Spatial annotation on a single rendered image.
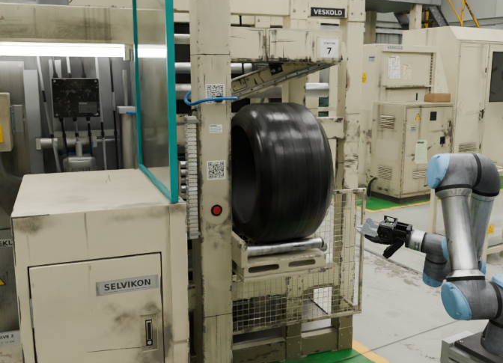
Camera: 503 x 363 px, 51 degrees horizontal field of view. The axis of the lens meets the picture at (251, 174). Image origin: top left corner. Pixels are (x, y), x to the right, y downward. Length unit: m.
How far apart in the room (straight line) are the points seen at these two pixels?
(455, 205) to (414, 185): 5.18
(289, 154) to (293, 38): 0.66
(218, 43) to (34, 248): 1.07
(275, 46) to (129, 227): 1.30
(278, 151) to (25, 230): 0.97
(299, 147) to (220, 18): 0.55
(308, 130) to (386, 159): 4.97
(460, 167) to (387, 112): 5.09
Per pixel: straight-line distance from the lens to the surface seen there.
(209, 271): 2.14
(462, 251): 1.81
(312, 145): 1.99
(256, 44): 2.34
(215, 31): 2.02
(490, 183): 1.92
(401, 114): 6.73
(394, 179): 6.89
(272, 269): 2.14
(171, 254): 1.34
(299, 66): 2.57
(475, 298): 1.78
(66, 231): 1.30
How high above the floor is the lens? 1.57
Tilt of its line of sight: 10 degrees down
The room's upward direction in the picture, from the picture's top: straight up
